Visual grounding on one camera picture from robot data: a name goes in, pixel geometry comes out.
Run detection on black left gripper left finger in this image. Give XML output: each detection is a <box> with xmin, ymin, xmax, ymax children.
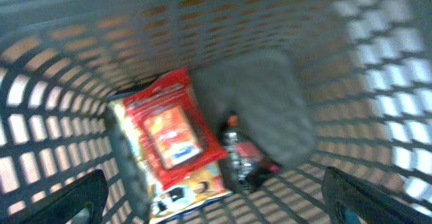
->
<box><xmin>1</xmin><ymin>169</ymin><xmax>109</xmax><ymax>224</ymax></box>

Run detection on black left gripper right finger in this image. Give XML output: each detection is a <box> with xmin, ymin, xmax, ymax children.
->
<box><xmin>321</xmin><ymin>167</ymin><xmax>431</xmax><ymax>224</ymax></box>

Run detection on black and red snack packet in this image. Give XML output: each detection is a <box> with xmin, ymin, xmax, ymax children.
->
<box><xmin>220</xmin><ymin>111</ymin><xmax>281</xmax><ymax>192</ymax></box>

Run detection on red candy bag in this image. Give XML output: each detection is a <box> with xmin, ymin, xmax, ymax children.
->
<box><xmin>122</xmin><ymin>68</ymin><xmax>227</xmax><ymax>190</ymax></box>

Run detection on beige snack bag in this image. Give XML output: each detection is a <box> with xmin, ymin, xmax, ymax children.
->
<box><xmin>109</xmin><ymin>99</ymin><xmax>232</xmax><ymax>224</ymax></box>

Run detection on grey plastic mesh basket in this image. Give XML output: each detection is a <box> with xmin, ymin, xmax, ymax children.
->
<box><xmin>1</xmin><ymin>0</ymin><xmax>431</xmax><ymax>223</ymax></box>

